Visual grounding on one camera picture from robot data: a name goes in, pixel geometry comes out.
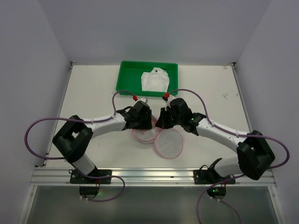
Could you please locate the white mesh laundry bag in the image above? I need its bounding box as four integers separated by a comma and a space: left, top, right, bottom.
132, 116, 184, 159

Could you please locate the white bra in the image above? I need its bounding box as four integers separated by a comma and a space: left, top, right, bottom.
141, 67, 170, 92

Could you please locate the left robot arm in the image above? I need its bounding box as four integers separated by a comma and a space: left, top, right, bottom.
52, 100, 152, 179

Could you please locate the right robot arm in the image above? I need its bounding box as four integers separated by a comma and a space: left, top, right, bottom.
156, 95, 275, 182

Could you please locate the green plastic tray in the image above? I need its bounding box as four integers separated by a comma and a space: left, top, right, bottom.
116, 61, 178, 98

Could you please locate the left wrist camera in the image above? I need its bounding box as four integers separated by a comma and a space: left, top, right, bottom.
137, 98, 149, 104

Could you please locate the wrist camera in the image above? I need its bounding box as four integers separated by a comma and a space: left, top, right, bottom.
162, 93, 176, 111
137, 98, 149, 104

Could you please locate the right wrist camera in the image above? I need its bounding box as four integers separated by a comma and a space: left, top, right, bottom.
162, 93, 176, 111

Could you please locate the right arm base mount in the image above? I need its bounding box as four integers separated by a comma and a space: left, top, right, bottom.
193, 158, 235, 200

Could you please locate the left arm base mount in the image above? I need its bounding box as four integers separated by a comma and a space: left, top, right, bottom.
69, 169, 111, 199

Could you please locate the aluminium mounting rail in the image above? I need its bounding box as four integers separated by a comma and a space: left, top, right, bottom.
30, 167, 276, 187

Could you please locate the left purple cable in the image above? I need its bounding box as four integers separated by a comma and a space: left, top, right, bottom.
24, 90, 138, 161

